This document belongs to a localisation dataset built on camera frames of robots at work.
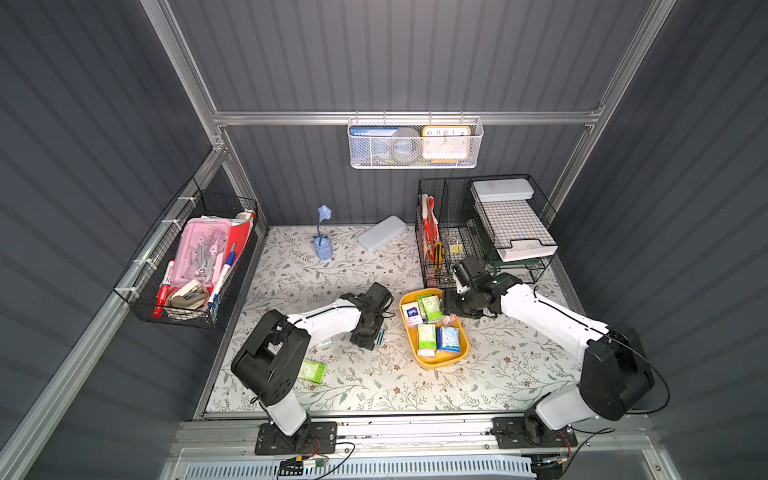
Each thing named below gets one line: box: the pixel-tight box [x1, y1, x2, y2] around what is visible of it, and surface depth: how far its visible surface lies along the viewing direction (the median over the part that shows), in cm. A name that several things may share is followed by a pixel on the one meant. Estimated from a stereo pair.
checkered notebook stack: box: [475, 197, 559, 262], surface depth 93 cm
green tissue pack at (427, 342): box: [418, 324, 437, 357], surface depth 86 cm
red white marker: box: [151, 260, 175, 318], surface depth 66 cm
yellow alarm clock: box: [421, 125, 472, 164], surface depth 90 cm
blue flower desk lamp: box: [314, 204, 333, 261], surface depth 107 cm
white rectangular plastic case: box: [357, 214, 407, 252], surface depth 119 cm
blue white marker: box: [208, 243, 237, 307], surface depth 69 cm
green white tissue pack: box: [420, 294, 445, 323], surface depth 90 cm
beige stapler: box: [167, 279, 208, 310], surface depth 65 cm
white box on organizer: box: [473, 178, 535, 202], surface depth 102 cm
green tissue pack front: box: [298, 360, 327, 384], surface depth 84 cm
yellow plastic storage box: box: [398, 288, 470, 369], surface depth 88 cm
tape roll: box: [391, 127, 423, 164], surface depth 88 cm
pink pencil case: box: [172, 217, 231, 288], surface depth 74 cm
